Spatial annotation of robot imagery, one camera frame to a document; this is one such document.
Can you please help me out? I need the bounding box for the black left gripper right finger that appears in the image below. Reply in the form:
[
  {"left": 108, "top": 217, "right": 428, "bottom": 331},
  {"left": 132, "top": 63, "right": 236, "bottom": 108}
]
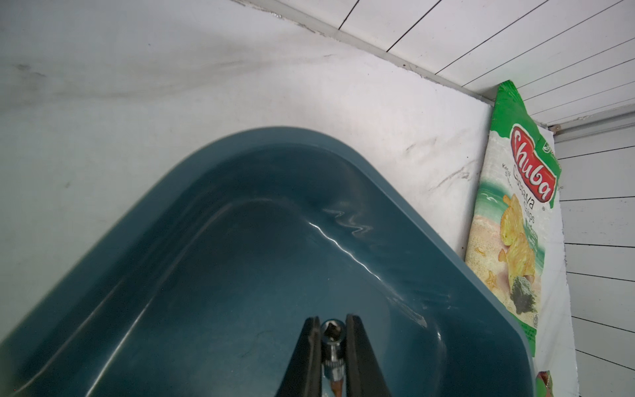
[{"left": 346, "top": 314, "right": 391, "bottom": 397}]

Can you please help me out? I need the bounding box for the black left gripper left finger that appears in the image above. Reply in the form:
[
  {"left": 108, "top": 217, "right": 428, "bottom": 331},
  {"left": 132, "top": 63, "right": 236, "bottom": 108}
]
[{"left": 275, "top": 317, "right": 322, "bottom": 397}]

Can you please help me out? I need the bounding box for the chrome socket bit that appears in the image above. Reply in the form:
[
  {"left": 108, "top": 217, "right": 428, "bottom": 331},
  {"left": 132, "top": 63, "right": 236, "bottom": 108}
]
[{"left": 321, "top": 319, "right": 346, "bottom": 397}]

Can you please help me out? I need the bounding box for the dark teal plastic storage box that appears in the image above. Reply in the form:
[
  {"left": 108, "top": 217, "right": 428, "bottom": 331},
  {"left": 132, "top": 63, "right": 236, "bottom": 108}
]
[{"left": 1, "top": 127, "right": 536, "bottom": 396}]

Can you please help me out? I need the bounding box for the small green snack packet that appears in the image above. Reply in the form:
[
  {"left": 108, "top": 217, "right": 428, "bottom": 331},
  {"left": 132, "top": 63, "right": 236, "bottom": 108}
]
[{"left": 536, "top": 371, "right": 553, "bottom": 397}]

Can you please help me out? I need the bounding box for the green Chuba cassava chips bag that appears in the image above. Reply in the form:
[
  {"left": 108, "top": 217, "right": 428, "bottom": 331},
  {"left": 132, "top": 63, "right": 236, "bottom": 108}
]
[{"left": 465, "top": 80, "right": 562, "bottom": 352}]

